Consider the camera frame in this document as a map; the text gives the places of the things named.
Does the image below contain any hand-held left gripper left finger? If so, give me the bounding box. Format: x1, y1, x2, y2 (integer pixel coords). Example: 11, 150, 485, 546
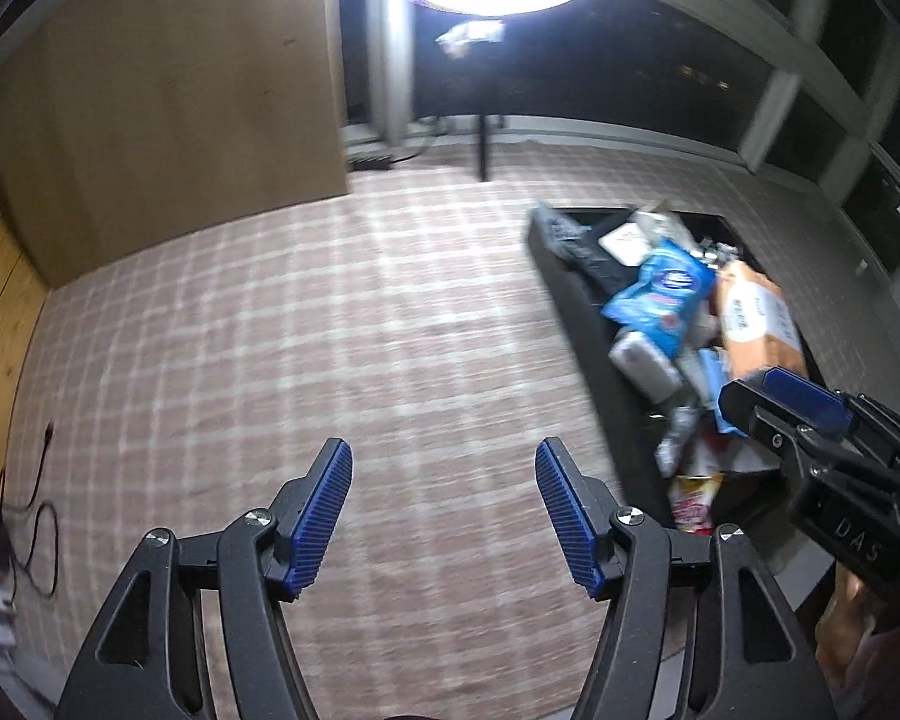
58, 437, 355, 720

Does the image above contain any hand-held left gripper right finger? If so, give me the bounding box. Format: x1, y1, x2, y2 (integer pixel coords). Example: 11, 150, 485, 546
535, 437, 845, 720

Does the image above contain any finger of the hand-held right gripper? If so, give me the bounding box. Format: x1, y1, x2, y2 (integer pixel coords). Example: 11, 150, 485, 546
720, 379, 833, 475
761, 367, 900, 477

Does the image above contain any black storage box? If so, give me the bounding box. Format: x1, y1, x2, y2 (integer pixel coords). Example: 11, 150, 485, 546
527, 199, 835, 565

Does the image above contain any black packet with white label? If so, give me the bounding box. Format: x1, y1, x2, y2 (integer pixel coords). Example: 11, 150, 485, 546
536, 204, 655, 293

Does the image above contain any person's right hand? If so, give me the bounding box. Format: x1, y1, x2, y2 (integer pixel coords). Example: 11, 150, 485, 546
814, 564, 886, 691

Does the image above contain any orange cardboard parcel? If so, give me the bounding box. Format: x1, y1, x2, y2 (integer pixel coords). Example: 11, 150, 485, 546
715, 261, 809, 385

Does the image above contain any red yellow snack packet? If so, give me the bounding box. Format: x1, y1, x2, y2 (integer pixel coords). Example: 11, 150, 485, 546
666, 472, 726, 535

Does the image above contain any white tissue pack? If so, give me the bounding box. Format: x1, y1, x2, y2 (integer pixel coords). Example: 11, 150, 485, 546
607, 328, 685, 400

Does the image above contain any blue plastic packet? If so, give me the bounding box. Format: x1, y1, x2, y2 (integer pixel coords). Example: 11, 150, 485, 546
598, 238, 719, 359

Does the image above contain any pink plaid rug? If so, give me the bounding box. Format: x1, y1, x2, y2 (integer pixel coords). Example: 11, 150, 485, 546
0, 142, 900, 720

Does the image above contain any pine wood panel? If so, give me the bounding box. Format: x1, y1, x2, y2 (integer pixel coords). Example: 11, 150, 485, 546
0, 171, 50, 500

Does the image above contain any light wooden cabinet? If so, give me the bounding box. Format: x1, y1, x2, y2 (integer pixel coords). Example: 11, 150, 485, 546
0, 0, 351, 287

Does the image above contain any black cable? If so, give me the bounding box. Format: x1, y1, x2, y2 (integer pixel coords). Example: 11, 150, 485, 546
0, 422, 59, 597

